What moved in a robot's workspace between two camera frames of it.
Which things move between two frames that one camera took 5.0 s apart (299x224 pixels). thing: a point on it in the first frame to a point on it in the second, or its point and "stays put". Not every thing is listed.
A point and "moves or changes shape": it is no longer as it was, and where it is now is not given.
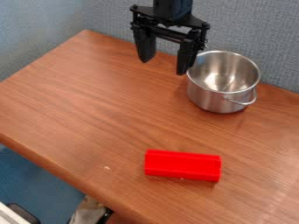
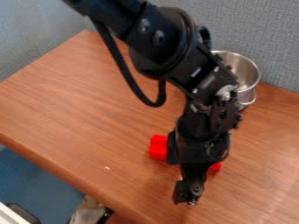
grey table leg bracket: x=90 y=213 stays put
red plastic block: x=182 y=164 moves or changes shape
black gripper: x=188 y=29 to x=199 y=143
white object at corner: x=9 y=216 stays put
